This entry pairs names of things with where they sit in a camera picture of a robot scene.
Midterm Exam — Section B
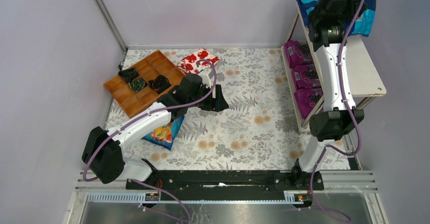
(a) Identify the blue Slendy candy bag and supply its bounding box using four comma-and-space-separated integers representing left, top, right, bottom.
295, 0, 318, 26
142, 116, 185, 150
349, 0, 376, 37

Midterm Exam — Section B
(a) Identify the purple candy bag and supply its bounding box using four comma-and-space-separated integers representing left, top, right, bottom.
294, 88, 323, 119
292, 65, 321, 90
284, 40, 313, 68

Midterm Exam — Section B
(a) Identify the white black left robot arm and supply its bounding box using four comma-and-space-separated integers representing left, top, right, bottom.
82, 74, 229, 184

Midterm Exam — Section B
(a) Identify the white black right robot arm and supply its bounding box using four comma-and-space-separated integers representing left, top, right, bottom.
296, 0, 367, 173

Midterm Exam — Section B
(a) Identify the purple candy bag on shelf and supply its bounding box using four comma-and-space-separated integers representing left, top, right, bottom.
284, 40, 313, 68

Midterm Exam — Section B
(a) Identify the white wooden two-tier shelf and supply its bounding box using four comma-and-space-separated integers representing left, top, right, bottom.
279, 0, 387, 132

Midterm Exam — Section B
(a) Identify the red floral folded cloth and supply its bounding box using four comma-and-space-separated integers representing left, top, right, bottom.
177, 48, 220, 74

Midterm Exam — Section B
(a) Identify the orange black rolled sock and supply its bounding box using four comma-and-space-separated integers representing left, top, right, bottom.
148, 75, 171, 94

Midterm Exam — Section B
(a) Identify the orange wooden divider tray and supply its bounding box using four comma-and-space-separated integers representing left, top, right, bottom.
103, 50, 185, 118

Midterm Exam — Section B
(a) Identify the green black rolled sock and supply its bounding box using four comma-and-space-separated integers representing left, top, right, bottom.
128, 77, 148, 93

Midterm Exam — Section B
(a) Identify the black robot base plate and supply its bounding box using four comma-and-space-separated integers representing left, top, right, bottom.
145, 170, 324, 201

